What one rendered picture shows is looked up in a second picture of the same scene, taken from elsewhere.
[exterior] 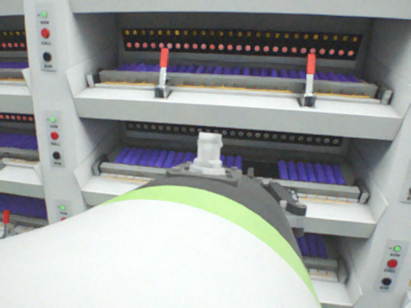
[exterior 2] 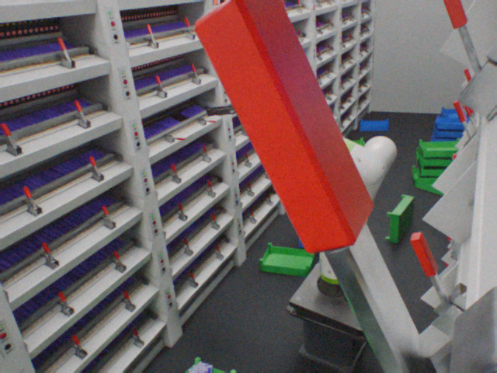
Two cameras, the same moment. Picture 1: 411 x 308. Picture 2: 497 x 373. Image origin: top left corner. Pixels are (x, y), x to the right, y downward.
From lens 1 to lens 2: 1.80 m
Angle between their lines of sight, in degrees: 65
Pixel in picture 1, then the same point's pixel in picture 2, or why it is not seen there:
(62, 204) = (143, 171)
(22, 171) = (111, 170)
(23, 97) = (117, 120)
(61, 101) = (135, 114)
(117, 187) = (156, 148)
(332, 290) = (218, 152)
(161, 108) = (167, 101)
